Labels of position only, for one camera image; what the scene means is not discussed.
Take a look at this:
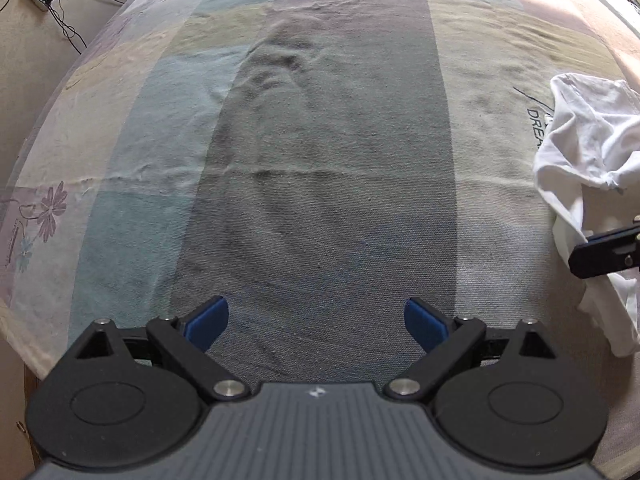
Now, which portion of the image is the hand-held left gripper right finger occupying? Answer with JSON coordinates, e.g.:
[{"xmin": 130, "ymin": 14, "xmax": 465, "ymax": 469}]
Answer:
[{"xmin": 385, "ymin": 297, "xmax": 558, "ymax": 403}]

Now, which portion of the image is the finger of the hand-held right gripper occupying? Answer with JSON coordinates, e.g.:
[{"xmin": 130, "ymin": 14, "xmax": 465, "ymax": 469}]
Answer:
[{"xmin": 570, "ymin": 225, "xmax": 640, "ymax": 278}]

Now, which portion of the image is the white lettered t-shirt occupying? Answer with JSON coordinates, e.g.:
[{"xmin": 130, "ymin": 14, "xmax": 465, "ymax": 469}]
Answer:
[{"xmin": 532, "ymin": 72, "xmax": 640, "ymax": 358}]

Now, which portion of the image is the patchwork floral bedsheet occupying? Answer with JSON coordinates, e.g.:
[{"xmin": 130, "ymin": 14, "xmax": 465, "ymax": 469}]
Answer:
[{"xmin": 0, "ymin": 0, "xmax": 640, "ymax": 466}]

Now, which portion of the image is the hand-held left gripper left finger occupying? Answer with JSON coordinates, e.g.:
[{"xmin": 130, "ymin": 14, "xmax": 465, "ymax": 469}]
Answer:
[{"xmin": 75, "ymin": 296, "xmax": 251, "ymax": 402}]

